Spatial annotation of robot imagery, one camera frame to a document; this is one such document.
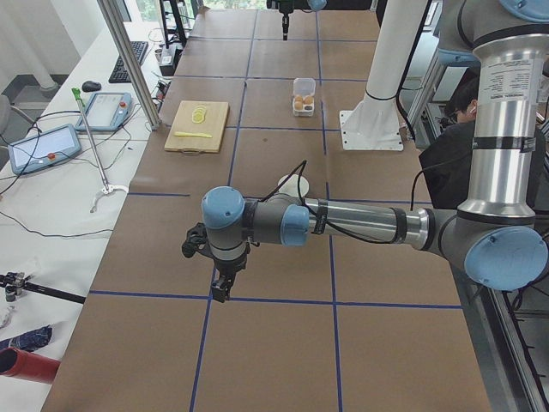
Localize reacher grabber stick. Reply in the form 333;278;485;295
71;88;129;213

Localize black tripod stick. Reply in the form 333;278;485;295
0;272;86;304

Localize yellow plastic knife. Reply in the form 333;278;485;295
173;131;213;138

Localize person in black jacket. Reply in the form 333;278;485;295
418;76;549;211

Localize aluminium frame post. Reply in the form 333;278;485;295
97;0;161;130

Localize folded dark blue umbrella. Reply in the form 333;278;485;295
0;325;53;352

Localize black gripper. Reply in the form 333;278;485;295
277;0;293;41
210;244;250;303

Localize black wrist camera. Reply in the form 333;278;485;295
181;222;212;258

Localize red bottle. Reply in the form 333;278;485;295
1;348;60;384

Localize black keyboard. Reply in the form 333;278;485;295
107;40;150;84

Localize white paper bowl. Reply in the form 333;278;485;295
278;174;310;197

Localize black computer mouse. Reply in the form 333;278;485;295
81;81;102;93

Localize near teach pendant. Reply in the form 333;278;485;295
8;124;81;175

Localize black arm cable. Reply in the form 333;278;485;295
261;160;430;245

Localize far teach pendant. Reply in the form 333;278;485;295
83;92;132;133

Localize wooden cutting board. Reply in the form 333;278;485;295
164;100;229;153

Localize clear plastic egg box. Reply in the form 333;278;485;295
293;78;316;117

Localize teach pendant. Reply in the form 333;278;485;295
83;92;132;133
8;124;81;175

